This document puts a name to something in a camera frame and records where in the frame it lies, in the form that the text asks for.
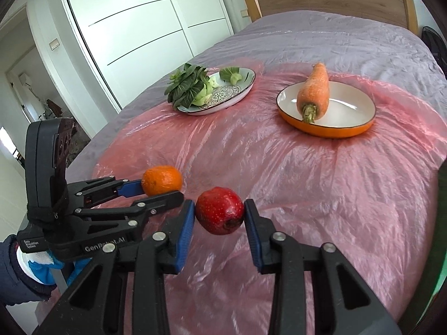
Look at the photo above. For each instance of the grey bed blanket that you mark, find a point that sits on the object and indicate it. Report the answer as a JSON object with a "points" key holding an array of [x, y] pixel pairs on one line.
{"points": [[331, 35]]}

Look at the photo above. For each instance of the white wardrobe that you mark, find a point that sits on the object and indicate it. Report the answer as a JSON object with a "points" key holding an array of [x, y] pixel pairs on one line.
{"points": [[139, 24]]}

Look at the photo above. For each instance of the large bok choy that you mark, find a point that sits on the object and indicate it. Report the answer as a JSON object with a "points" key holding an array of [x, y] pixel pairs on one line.
{"points": [[187, 85]]}

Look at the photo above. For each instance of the pink plastic sheet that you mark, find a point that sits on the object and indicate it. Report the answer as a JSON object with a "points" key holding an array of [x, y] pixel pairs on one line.
{"points": [[279, 188]]}

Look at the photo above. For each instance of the wall light switch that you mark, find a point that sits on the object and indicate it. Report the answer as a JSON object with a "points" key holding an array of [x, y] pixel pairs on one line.
{"points": [[54, 44]]}

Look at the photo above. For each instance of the small bok choy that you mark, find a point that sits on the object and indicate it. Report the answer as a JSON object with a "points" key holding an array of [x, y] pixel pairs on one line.
{"points": [[231, 75]]}

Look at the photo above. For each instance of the wall socket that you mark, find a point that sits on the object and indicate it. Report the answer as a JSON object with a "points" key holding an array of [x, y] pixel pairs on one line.
{"points": [[246, 13]]}

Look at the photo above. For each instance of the orange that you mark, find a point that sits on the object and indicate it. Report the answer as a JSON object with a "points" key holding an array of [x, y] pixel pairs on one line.
{"points": [[162, 180]]}

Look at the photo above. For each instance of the patterned oval plate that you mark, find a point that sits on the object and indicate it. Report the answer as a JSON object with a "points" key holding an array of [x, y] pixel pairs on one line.
{"points": [[230, 94]]}

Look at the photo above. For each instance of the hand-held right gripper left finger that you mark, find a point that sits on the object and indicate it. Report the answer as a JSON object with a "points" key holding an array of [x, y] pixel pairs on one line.
{"points": [[185, 233]]}

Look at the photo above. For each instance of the red apple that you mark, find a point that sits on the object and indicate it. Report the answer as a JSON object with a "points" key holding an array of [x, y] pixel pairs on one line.
{"points": [[219, 211]]}

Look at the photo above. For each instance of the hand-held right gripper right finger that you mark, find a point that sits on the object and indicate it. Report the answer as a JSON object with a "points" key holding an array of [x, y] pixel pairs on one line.
{"points": [[252, 237]]}

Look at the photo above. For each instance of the black backpack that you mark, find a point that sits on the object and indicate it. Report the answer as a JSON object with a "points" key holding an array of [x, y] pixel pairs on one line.
{"points": [[434, 49]]}

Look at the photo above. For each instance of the green tray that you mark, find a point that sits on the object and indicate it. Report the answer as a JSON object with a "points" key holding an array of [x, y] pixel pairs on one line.
{"points": [[441, 223]]}

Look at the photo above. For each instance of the person's left hand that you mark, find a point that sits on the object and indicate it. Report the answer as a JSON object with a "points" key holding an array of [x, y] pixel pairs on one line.
{"points": [[38, 265]]}

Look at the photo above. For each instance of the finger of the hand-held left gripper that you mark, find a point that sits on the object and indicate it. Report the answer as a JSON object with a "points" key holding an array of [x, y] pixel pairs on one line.
{"points": [[167, 199], [131, 188]]}

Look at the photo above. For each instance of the carrot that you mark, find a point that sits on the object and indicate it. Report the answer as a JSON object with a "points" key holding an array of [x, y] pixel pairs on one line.
{"points": [[314, 87]]}

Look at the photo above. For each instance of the orange enamel bowl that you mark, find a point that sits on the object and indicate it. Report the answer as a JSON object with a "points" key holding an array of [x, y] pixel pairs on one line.
{"points": [[349, 115]]}

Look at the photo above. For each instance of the person's left forearm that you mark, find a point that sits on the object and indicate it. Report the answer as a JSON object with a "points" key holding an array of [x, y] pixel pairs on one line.
{"points": [[14, 279]]}

